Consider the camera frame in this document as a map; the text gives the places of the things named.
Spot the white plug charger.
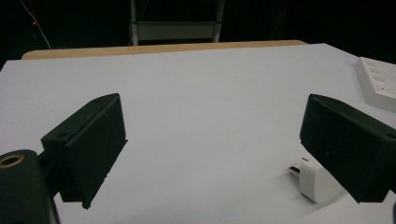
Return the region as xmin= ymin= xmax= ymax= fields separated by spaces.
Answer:
xmin=289 ymin=157 xmax=347 ymax=203

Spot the white power strip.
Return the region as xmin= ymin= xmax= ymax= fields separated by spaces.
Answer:
xmin=354 ymin=56 xmax=396 ymax=114

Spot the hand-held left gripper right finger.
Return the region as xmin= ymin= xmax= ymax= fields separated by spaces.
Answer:
xmin=299 ymin=93 xmax=396 ymax=204

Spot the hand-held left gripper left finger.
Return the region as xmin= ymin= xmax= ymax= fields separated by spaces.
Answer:
xmin=40 ymin=92 xmax=129 ymax=210

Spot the metal stand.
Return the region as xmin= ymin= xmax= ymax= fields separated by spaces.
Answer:
xmin=129 ymin=0 xmax=226 ymax=47

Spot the white cable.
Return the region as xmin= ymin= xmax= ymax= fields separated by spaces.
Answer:
xmin=20 ymin=0 xmax=52 ymax=49

